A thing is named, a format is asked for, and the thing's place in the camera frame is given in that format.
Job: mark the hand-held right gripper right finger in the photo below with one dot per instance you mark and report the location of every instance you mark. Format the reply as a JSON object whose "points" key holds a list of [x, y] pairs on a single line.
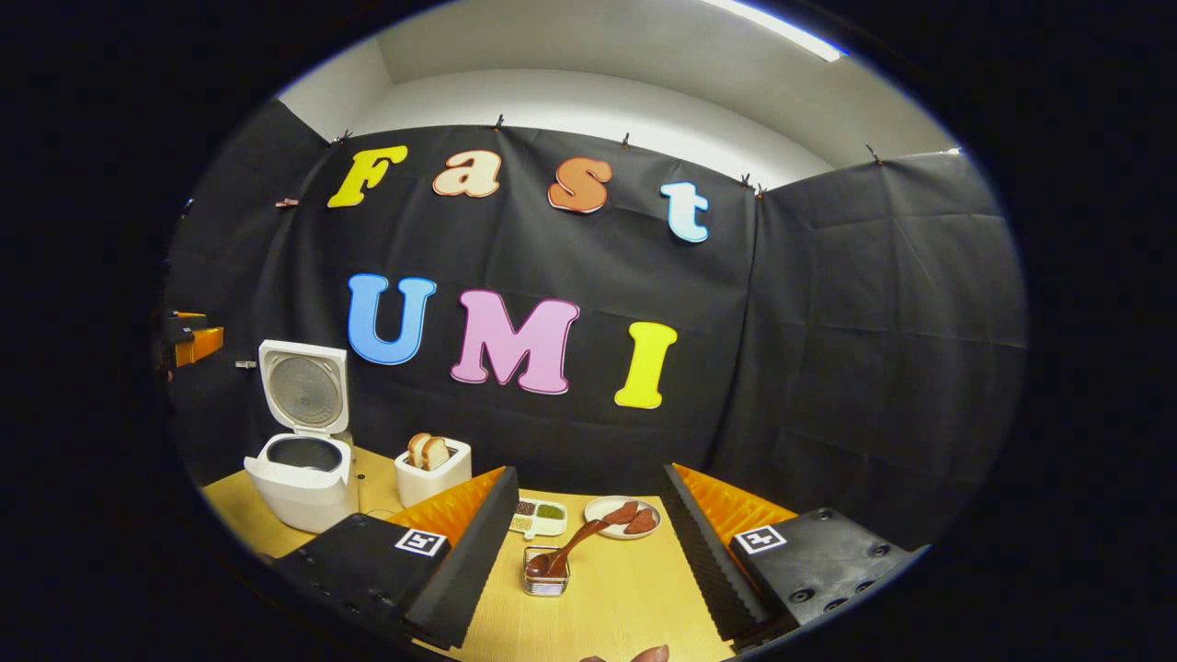
{"points": [[703, 561]]}

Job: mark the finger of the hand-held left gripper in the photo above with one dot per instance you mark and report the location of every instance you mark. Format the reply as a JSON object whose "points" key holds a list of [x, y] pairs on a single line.
{"points": [[204, 344], [188, 318]]}

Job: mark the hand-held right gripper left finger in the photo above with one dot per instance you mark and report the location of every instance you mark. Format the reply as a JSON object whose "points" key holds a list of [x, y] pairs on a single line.
{"points": [[474, 561]]}

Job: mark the brown wooden spoon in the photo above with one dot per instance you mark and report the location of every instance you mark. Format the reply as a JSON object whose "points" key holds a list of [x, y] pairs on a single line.
{"points": [[575, 542]]}

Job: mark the white rice cooker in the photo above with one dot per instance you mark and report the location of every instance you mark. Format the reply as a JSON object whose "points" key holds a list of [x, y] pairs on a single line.
{"points": [[299, 496]]}

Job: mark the red meat slice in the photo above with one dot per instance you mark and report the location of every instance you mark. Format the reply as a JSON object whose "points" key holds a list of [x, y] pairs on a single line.
{"points": [[621, 513], [641, 522]]}

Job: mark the white divided bean dish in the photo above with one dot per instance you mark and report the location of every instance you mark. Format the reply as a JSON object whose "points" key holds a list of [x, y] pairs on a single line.
{"points": [[542, 517]]}

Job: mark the white toaster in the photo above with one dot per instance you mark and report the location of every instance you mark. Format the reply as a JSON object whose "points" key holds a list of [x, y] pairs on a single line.
{"points": [[432, 487]]}

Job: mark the toast bread slice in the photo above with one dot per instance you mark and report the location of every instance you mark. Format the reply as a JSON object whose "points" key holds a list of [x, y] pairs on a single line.
{"points": [[418, 449], [436, 453]]}

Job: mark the white round plate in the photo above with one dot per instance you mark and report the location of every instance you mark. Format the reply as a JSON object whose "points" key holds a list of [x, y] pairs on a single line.
{"points": [[596, 515]]}

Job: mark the black backdrop cloth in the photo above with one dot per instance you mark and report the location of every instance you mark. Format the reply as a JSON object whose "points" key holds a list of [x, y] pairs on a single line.
{"points": [[828, 349]]}

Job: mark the row of black clips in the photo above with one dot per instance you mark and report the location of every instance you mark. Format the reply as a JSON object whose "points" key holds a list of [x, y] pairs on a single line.
{"points": [[499, 122]]}

